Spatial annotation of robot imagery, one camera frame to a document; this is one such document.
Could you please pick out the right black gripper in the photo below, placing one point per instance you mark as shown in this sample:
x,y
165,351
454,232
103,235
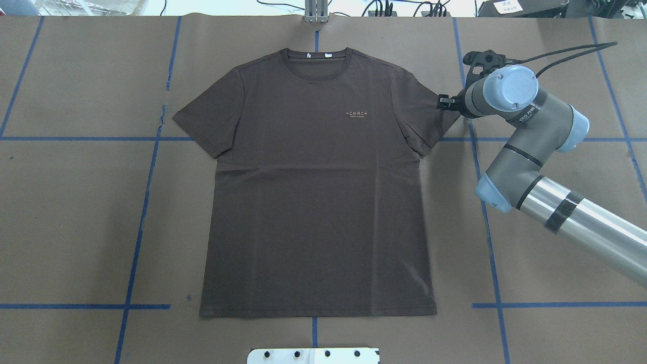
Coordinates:
x,y
448,102

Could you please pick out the dark brown t-shirt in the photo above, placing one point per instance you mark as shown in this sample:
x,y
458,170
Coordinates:
x,y
317,207

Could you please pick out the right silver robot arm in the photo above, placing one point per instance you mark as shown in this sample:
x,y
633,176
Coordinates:
x,y
543,125

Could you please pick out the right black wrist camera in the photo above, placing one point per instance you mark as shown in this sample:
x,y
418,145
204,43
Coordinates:
x,y
481,65

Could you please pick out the aluminium frame post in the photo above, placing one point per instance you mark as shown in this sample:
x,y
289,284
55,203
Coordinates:
x,y
316,11

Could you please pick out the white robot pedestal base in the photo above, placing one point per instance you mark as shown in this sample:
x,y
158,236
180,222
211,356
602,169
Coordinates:
x,y
315,355

